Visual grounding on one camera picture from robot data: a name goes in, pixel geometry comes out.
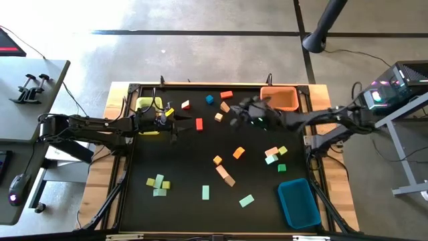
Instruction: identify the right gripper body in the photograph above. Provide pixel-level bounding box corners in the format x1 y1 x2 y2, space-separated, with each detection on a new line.
249 98 282 130

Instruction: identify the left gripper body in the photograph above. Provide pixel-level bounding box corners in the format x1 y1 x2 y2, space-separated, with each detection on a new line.
133 108 177 135

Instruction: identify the long tan wooden block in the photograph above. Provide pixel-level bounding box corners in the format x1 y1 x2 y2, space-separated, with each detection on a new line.
215 164 230 179

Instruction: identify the yellow plastic bin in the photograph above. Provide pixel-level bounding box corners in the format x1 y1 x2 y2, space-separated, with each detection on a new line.
134 96 165 136

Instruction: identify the orange plastic bin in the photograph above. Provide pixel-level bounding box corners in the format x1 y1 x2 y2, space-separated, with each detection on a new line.
259 86 300 112

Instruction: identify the black diagonal support beam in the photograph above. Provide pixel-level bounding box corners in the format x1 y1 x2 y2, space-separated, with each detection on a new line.
49 135 95 164

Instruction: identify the black table mat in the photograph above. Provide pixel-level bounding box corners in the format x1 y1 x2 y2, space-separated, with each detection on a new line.
118 86 318 234

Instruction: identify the black pole stand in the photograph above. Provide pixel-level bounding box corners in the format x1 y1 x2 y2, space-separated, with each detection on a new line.
302 0 348 54

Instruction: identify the blue plastic bin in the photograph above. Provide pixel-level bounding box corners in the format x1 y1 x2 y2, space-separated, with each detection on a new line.
277 177 322 230

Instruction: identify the white sheet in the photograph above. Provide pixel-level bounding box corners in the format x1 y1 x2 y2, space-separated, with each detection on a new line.
44 144 98 162

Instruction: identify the black screw clamp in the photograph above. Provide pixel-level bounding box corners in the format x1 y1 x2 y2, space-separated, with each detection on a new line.
25 73 50 104
9 73 37 104

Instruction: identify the grey desk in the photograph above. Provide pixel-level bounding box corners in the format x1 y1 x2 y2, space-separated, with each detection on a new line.
0 56 71 226

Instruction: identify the desktop computer with coloured lights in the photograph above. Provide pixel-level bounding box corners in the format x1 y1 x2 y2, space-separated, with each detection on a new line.
358 60 428 116

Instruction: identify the black computer mouse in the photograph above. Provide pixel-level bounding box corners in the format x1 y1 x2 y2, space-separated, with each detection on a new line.
7 173 31 207

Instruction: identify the black keyboard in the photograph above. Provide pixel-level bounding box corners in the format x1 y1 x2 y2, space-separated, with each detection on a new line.
0 150 13 185

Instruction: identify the grey metal side table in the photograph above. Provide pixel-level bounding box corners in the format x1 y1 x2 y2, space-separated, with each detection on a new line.
369 92 428 198

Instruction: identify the silver metal bracket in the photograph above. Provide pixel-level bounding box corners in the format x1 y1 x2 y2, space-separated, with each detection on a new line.
292 235 331 241
106 234 144 241

